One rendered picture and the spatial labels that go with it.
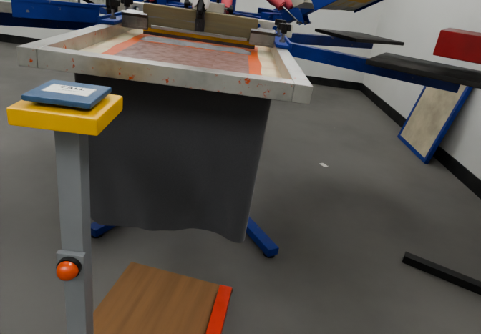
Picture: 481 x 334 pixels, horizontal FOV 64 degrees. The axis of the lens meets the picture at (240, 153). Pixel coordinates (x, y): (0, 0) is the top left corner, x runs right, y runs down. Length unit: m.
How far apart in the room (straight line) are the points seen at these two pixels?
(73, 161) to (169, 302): 1.00
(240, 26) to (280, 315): 1.09
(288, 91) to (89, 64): 0.40
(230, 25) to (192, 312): 1.04
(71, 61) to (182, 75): 0.22
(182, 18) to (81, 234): 0.84
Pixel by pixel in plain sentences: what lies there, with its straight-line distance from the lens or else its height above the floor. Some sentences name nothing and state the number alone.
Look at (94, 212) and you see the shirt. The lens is 1.08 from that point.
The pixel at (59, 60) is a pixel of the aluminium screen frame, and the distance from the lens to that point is 0.85.
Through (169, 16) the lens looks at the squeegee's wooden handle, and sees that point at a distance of 1.37.
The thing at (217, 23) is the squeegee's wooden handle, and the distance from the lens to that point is 1.35.
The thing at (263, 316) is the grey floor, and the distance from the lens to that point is 1.62.
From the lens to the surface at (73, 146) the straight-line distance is 0.67.
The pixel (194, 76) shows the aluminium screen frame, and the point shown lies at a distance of 0.78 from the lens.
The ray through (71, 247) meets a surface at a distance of 0.78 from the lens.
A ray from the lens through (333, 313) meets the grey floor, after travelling 1.72.
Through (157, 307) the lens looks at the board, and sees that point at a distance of 1.57.
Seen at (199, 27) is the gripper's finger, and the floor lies 1.01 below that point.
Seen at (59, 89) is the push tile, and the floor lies 0.97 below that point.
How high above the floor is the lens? 1.15
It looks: 23 degrees down
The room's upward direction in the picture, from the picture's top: 8 degrees clockwise
